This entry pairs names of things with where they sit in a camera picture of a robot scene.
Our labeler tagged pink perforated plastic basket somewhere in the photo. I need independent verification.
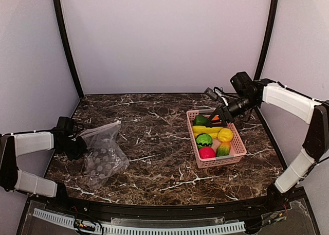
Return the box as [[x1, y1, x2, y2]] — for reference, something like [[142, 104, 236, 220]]
[[186, 109, 247, 169]]

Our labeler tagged black frame post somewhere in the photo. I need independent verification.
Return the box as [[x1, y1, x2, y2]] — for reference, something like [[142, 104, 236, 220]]
[[53, 0, 84, 100], [253, 0, 279, 80]]

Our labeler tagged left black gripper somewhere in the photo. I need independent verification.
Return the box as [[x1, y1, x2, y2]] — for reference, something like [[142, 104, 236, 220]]
[[59, 135, 88, 161]]

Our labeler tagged clear zip top bag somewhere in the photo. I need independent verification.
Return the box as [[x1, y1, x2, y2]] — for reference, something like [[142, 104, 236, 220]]
[[79, 120, 130, 189]]

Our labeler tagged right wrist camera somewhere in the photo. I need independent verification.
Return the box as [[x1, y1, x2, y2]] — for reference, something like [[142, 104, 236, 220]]
[[204, 87, 228, 105]]

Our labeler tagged left black frame post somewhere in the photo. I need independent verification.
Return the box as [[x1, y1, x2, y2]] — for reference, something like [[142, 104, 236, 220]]
[[53, 0, 84, 100]]

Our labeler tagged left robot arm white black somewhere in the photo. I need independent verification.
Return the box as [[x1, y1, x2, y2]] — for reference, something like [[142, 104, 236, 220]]
[[1, 116, 87, 212]]

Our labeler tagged green toy bell pepper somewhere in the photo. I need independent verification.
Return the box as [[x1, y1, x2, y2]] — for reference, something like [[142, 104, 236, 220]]
[[193, 115, 208, 126]]

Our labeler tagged black front rail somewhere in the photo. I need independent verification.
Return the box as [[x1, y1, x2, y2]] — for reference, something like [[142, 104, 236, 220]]
[[29, 188, 305, 226]]

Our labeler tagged orange green toy mango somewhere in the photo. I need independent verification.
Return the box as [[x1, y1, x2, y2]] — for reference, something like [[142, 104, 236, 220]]
[[216, 142, 231, 157]]

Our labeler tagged red toy apple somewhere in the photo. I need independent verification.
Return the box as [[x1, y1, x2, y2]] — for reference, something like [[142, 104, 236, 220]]
[[199, 147, 216, 159]]

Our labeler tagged yellow toy lemon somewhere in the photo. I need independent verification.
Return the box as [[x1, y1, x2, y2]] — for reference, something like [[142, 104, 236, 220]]
[[217, 128, 234, 142]]

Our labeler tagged right black frame post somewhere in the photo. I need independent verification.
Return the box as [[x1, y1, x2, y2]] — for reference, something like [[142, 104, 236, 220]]
[[253, 0, 279, 80]]

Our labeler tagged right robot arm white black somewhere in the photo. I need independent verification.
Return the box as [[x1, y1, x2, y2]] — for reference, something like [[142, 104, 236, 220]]
[[206, 72, 328, 211]]

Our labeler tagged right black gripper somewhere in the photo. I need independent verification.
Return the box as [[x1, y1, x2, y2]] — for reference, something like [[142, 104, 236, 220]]
[[205, 94, 259, 126]]

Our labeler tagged white slotted cable duct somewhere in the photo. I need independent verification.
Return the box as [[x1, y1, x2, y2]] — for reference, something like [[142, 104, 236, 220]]
[[32, 208, 246, 235]]

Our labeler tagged green toy cabbage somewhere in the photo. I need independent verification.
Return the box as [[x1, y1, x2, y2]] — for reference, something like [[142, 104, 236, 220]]
[[195, 133, 213, 149]]

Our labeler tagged yellow toy banana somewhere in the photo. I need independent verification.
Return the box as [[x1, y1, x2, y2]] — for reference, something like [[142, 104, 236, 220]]
[[192, 125, 223, 139]]

